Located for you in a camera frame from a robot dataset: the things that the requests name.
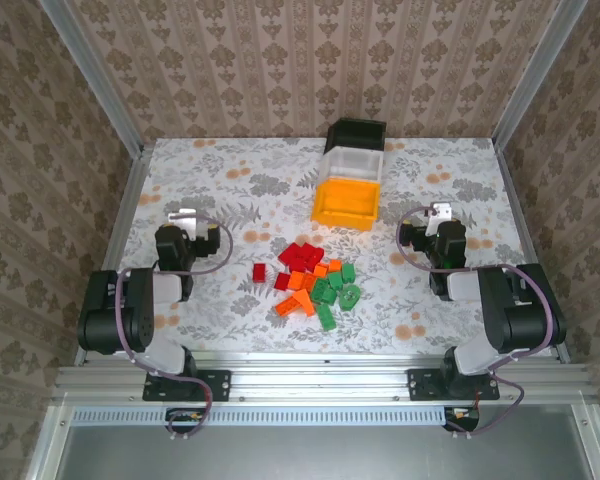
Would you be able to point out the red small lego brick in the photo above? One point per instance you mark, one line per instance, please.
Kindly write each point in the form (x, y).
(315, 260)
(259, 272)
(308, 248)
(282, 281)

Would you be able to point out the red long lego brick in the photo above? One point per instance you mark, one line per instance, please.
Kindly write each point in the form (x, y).
(292, 255)

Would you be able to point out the green rounded lego with eyes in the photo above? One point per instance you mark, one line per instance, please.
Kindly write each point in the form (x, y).
(350, 296)

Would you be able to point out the orange small lego brick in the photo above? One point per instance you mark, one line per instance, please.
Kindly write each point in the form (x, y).
(310, 281)
(335, 265)
(321, 270)
(296, 281)

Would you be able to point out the green long lego brick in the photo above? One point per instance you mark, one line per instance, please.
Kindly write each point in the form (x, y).
(322, 291)

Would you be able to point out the orange long lego brick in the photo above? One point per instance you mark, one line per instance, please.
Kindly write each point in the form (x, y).
(285, 306)
(305, 301)

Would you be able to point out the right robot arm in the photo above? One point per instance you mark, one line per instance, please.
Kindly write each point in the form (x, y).
(520, 320)

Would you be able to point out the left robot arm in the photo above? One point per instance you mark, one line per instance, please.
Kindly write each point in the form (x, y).
(110, 320)

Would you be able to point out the floral patterned table cover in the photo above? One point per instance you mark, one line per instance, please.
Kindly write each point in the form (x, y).
(260, 190)

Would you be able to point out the yellow plastic bin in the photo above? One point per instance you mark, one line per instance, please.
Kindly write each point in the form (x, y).
(345, 202)

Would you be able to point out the white translucent plastic bin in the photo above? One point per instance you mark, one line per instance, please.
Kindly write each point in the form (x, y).
(352, 165)

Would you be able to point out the black plastic bin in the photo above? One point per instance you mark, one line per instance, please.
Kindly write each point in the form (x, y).
(355, 134)

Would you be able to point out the grey metal panel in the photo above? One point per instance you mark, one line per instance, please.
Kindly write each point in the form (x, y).
(330, 452)

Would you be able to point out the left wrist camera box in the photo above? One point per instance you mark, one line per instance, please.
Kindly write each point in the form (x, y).
(184, 220)

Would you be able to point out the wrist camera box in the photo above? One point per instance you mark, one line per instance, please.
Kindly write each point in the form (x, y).
(184, 220)
(441, 211)

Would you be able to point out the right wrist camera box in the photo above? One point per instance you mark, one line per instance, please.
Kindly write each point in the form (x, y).
(441, 211)

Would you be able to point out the aluminium table side rail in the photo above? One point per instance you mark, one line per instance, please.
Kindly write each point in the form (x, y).
(522, 235)
(127, 240)

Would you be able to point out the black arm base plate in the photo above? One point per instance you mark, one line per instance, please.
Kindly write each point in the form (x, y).
(215, 385)
(422, 385)

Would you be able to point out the aluminium front frame beam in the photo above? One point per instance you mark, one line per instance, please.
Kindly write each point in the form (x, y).
(325, 377)

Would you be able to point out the aluminium frame upright post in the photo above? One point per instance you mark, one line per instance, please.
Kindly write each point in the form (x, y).
(540, 72)
(90, 75)

